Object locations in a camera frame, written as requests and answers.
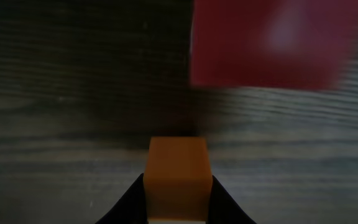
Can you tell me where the orange cube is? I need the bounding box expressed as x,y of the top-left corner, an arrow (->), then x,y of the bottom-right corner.
143,136 -> 214,222

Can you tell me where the red cube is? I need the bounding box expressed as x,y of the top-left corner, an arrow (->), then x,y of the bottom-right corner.
188,0 -> 358,91

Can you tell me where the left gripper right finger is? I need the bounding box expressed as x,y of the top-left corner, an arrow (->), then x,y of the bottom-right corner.
206,174 -> 258,224

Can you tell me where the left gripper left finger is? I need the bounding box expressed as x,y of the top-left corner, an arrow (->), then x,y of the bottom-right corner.
94,172 -> 149,224

